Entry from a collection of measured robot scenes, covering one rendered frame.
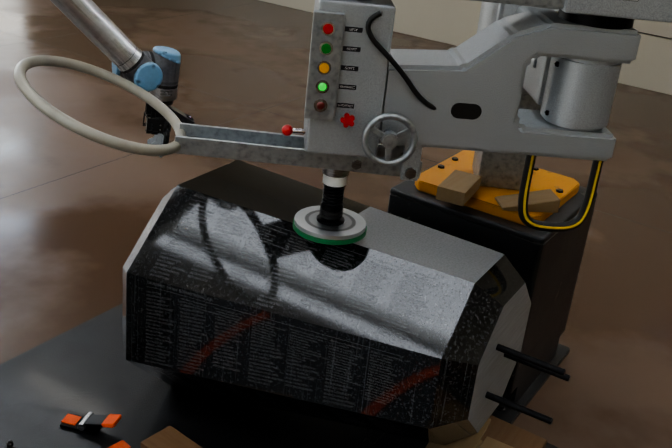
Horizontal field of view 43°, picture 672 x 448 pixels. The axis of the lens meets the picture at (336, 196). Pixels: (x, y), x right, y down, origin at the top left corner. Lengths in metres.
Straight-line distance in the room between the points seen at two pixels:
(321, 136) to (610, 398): 1.78
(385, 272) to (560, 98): 0.69
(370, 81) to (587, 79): 0.59
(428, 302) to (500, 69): 0.67
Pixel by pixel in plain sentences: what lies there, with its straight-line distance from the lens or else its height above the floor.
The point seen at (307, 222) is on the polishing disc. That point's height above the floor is 0.86.
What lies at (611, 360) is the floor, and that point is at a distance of 3.85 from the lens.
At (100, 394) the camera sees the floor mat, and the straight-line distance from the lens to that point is 3.22.
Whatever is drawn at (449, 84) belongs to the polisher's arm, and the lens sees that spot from 2.33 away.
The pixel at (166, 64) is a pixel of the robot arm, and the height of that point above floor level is 1.17.
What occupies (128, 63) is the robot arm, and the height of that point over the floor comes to 1.22.
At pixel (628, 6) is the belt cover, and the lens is 2.38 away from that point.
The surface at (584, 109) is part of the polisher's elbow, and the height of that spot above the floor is 1.29.
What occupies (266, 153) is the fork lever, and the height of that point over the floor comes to 1.08.
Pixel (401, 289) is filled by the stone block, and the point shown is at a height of 0.74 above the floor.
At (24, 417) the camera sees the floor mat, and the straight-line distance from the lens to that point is 3.15.
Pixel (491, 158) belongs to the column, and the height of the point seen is 0.89.
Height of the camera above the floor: 1.92
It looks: 23 degrees down
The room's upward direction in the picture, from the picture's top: 6 degrees clockwise
